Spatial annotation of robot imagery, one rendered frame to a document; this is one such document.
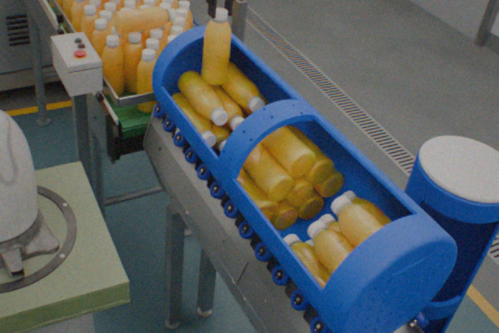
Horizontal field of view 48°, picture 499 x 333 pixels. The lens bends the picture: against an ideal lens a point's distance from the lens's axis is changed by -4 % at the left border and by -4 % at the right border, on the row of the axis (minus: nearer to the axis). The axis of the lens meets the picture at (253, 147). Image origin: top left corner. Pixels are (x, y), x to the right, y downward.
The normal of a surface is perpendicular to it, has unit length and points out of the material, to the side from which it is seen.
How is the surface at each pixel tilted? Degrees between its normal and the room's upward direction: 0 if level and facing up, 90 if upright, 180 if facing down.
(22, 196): 89
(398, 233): 12
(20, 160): 76
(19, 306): 2
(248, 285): 70
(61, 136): 0
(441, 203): 90
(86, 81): 90
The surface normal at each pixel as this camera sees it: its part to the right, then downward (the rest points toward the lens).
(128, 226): 0.11, -0.80
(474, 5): -0.88, 0.19
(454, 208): -0.46, 0.49
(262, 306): -0.77, -0.06
